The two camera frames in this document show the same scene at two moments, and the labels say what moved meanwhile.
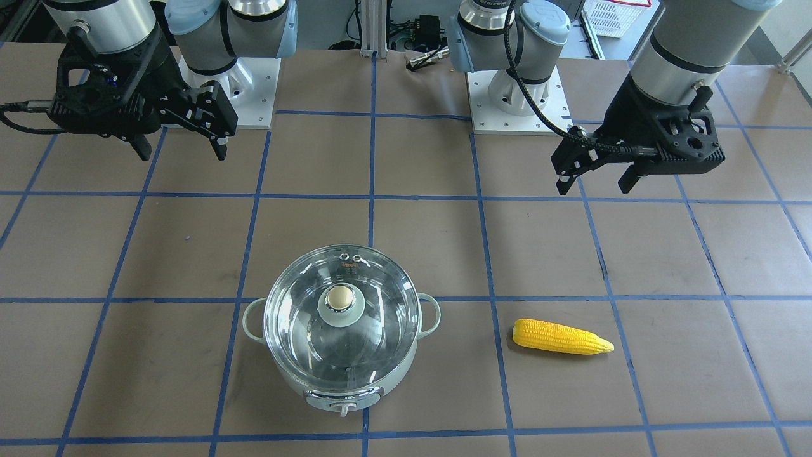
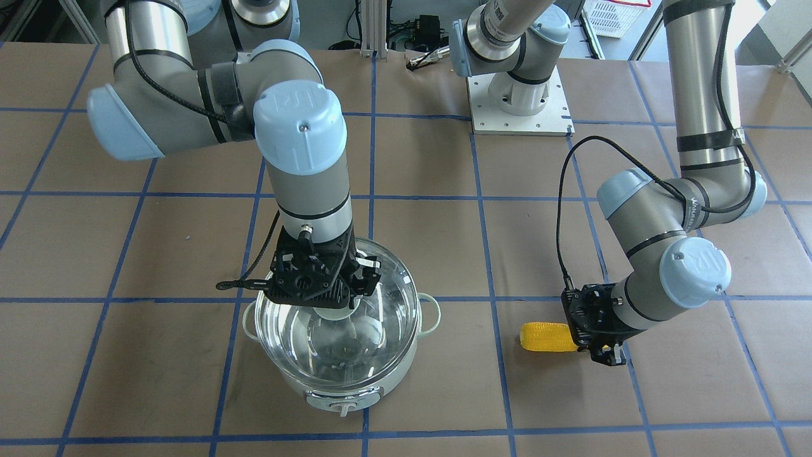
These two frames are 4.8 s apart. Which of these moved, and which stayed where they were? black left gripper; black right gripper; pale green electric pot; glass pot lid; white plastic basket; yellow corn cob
Moved: black right gripper; black left gripper
Stayed: yellow corn cob; white plastic basket; glass pot lid; pale green electric pot
